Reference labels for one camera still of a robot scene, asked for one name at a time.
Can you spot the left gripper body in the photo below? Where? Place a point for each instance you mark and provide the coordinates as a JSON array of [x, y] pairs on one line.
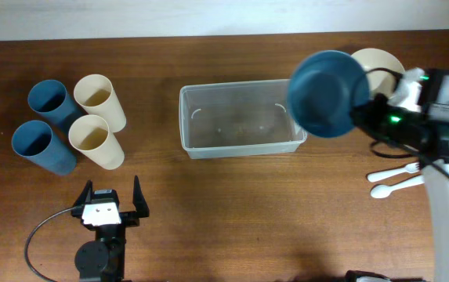
[[127, 219]]

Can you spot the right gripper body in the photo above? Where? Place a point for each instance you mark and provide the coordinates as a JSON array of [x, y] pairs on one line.
[[392, 123]]

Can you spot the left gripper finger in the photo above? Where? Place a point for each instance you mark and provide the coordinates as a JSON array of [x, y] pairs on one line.
[[85, 195], [142, 209]]

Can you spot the cream bowl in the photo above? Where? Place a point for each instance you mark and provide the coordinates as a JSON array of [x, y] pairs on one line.
[[379, 81]]

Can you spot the blue bowl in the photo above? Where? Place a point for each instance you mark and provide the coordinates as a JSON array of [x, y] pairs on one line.
[[323, 90]]

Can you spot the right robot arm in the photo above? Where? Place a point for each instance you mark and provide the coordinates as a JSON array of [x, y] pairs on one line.
[[427, 92]]

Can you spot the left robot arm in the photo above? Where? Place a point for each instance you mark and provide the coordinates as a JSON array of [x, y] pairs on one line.
[[103, 259]]

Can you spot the clear plastic container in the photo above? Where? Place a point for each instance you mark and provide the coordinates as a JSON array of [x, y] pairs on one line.
[[237, 119]]

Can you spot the white plastic fork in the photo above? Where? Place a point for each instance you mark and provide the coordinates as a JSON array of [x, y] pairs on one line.
[[408, 168]]

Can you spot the cream cup front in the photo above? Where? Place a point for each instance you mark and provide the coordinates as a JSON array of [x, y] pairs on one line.
[[91, 136]]

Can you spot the cream cup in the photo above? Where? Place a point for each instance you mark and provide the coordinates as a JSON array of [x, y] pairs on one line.
[[95, 94], [91, 136]]

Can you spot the white plastic spoon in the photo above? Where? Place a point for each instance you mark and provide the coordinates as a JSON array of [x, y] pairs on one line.
[[382, 191]]

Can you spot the blue cup front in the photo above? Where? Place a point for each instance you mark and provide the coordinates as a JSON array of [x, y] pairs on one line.
[[38, 143]]

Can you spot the blue cup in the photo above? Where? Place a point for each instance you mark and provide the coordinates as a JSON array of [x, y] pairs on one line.
[[51, 100], [38, 143]]

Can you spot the cream cup rear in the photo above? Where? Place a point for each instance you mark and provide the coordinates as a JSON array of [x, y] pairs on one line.
[[95, 94]]

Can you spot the blue cup rear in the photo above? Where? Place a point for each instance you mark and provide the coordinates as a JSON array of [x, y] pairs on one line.
[[51, 100]]

